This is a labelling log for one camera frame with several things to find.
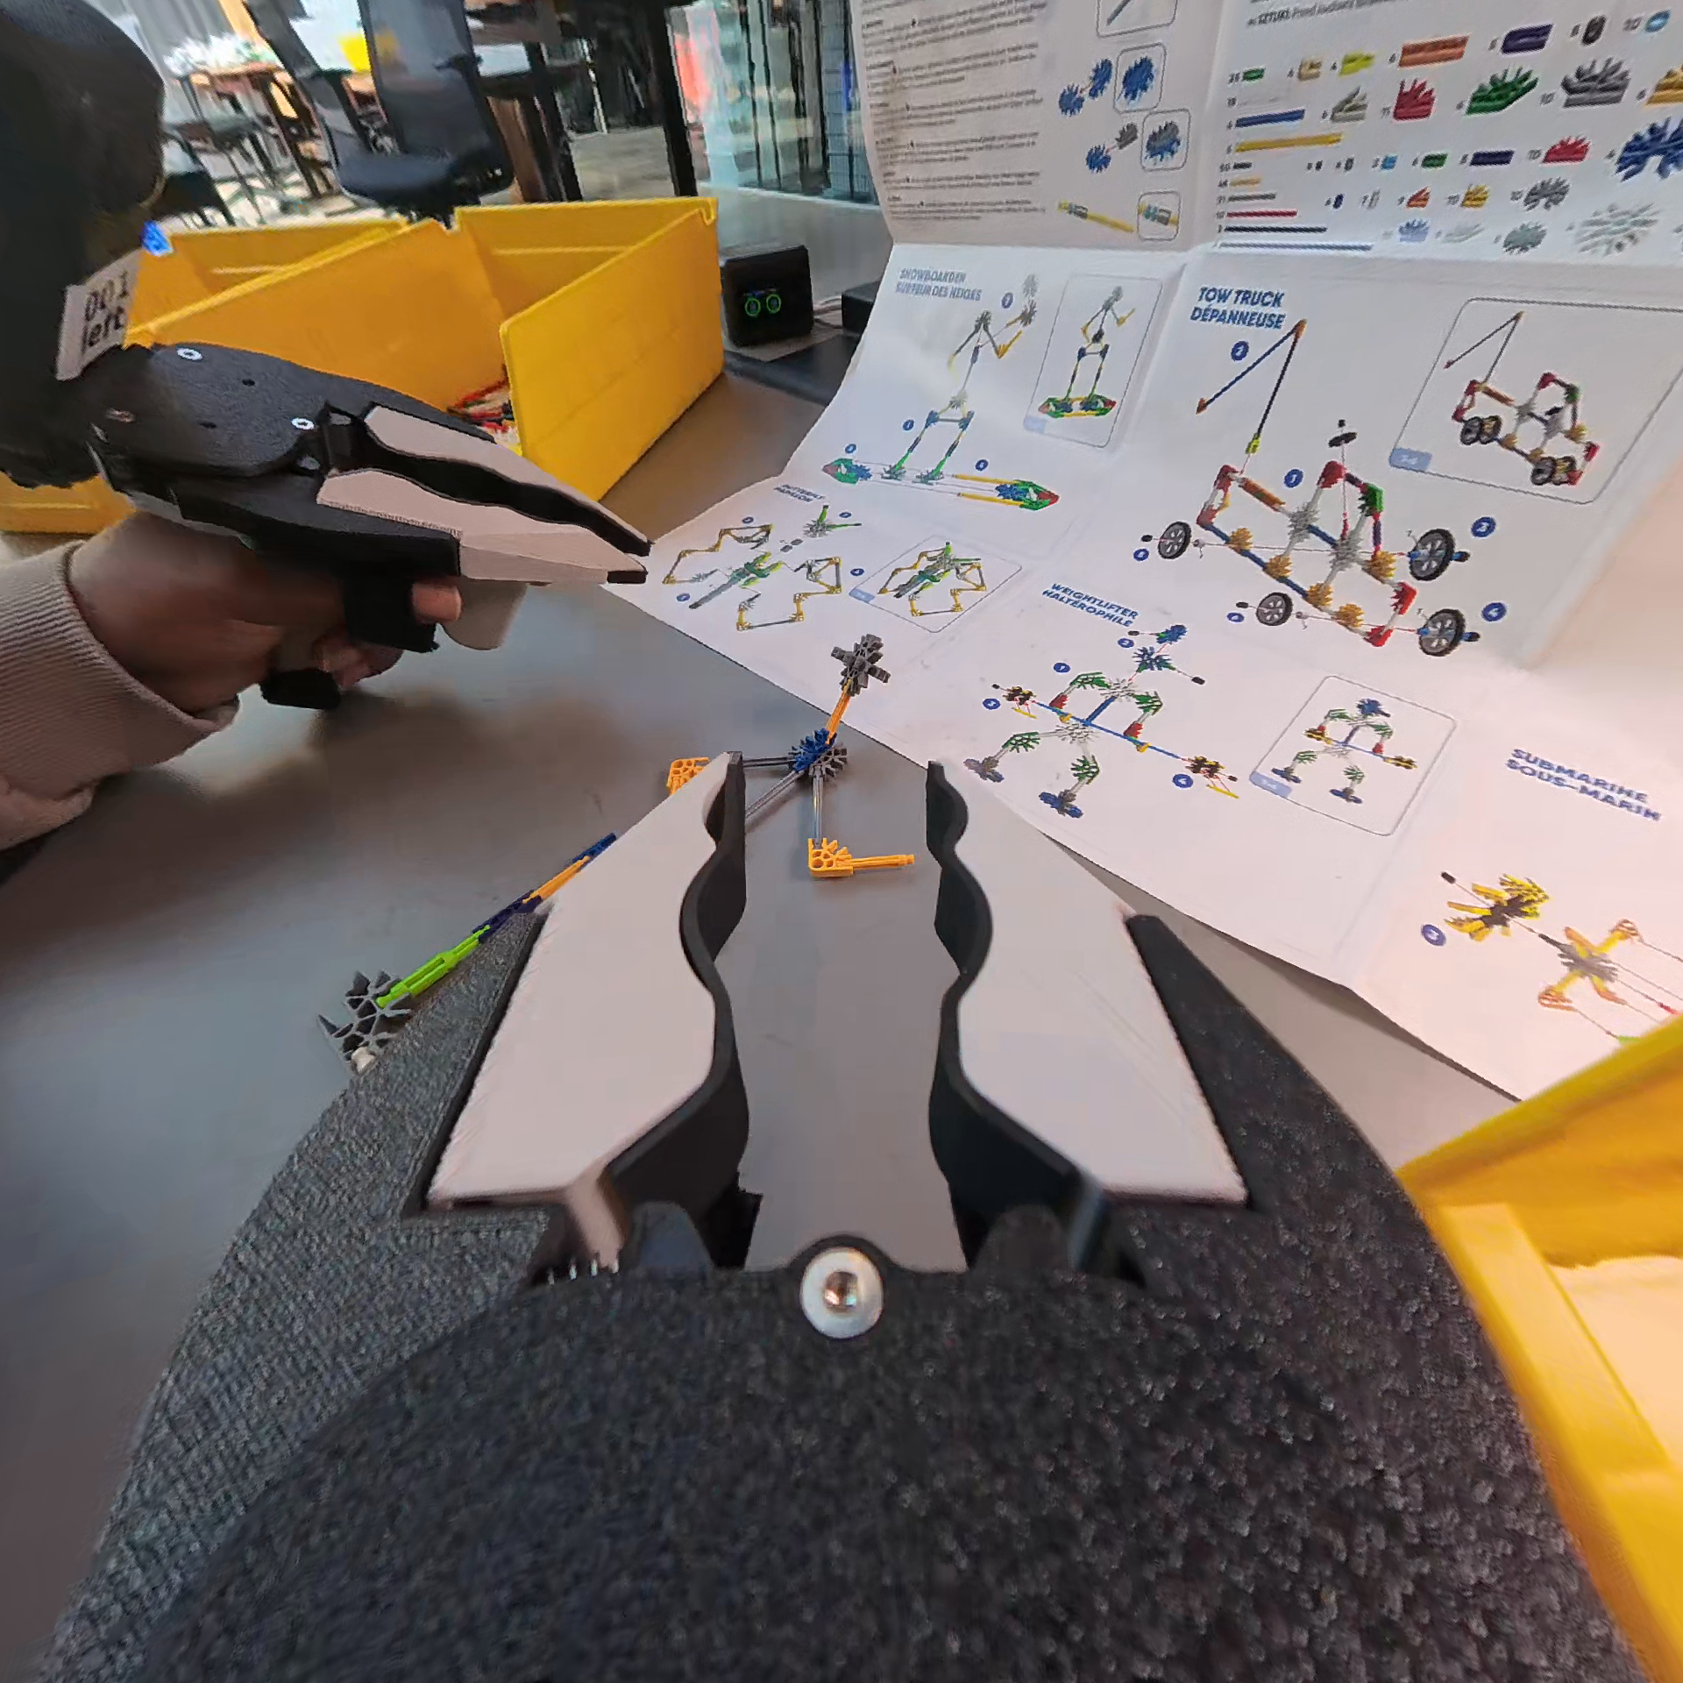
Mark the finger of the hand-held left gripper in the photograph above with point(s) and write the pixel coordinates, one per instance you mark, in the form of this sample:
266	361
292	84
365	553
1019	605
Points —
487	454
525	546

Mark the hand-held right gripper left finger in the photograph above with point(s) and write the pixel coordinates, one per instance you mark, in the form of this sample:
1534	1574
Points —
606	1039

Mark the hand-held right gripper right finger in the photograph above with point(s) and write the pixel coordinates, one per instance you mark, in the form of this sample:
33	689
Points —
1079	1053

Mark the yellow plastic crate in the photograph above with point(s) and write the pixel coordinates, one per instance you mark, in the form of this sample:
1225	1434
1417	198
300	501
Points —
591	329
238	257

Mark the light green toy rod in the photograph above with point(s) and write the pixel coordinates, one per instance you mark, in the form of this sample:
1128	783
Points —
433	971

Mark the grey snowflake connector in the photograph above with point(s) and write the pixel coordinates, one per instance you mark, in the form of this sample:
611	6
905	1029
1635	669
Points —
358	1022

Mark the yellow toy rod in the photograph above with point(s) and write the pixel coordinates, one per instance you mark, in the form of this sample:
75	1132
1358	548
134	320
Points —
881	862

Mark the yellow plastic bin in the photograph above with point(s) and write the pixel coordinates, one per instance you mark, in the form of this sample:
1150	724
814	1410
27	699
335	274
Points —
1577	1249

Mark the person's left hand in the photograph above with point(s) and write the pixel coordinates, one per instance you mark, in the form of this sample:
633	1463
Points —
197	605

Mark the small black display device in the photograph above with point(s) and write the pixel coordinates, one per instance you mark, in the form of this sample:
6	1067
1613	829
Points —
766	297

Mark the black office chair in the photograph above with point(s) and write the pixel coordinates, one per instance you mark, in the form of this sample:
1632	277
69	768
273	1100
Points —
408	105

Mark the small black box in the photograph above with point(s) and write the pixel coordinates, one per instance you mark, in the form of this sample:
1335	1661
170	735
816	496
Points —
858	306

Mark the white toy instruction sheet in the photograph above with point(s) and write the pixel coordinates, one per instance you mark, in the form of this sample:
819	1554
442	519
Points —
1183	460

